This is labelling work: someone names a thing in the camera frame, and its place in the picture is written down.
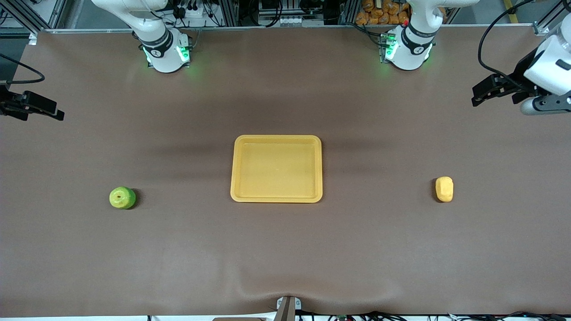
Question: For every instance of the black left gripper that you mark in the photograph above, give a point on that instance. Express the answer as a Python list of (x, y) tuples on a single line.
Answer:
[(520, 74)]

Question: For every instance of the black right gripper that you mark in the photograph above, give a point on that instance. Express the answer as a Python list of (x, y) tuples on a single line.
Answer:
[(5, 104)]

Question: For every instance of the yellow potato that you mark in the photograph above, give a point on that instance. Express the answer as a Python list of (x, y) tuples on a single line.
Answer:
[(444, 189)]

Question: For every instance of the green apple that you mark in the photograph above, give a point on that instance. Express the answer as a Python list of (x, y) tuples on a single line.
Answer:
[(122, 198)]

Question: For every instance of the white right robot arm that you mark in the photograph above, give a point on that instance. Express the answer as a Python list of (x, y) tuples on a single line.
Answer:
[(163, 53)]

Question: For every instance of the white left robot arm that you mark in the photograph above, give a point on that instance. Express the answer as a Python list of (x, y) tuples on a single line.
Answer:
[(410, 49)]

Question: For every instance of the yellow plastic tray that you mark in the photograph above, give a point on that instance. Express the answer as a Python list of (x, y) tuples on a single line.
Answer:
[(276, 178)]

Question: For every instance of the orange bread pile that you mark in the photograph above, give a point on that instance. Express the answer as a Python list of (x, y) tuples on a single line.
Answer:
[(372, 15)]

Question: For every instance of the white power strip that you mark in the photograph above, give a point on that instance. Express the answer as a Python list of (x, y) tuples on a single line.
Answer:
[(196, 12)]

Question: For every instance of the grey control box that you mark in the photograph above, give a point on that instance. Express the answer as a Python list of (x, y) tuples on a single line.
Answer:
[(290, 20)]

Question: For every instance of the brown table mat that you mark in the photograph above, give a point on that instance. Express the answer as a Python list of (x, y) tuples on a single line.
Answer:
[(285, 249)]

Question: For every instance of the aluminium frame post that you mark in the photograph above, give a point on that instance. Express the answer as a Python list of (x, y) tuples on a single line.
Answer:
[(228, 13), (348, 12)]

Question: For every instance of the silver table edge rail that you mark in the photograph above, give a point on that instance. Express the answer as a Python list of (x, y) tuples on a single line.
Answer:
[(285, 27)]

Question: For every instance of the grey metal clamp bracket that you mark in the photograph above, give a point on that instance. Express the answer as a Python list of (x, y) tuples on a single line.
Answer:
[(287, 305)]

